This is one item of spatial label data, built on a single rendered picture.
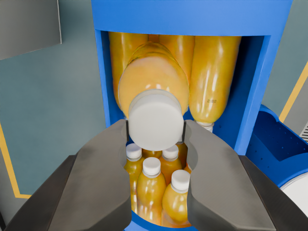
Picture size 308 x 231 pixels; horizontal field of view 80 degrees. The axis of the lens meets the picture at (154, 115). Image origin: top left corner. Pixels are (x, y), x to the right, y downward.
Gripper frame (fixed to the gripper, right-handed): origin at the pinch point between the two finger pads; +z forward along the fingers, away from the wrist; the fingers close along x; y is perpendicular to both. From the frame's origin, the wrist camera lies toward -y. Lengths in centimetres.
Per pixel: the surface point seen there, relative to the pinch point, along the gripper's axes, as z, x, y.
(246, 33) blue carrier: 9.0, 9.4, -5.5
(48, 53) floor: 132, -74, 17
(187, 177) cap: 15.3, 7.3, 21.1
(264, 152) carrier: 42, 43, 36
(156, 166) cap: 18.8, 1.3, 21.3
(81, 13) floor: 132, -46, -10
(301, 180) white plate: 28, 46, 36
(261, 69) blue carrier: 11.0, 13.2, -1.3
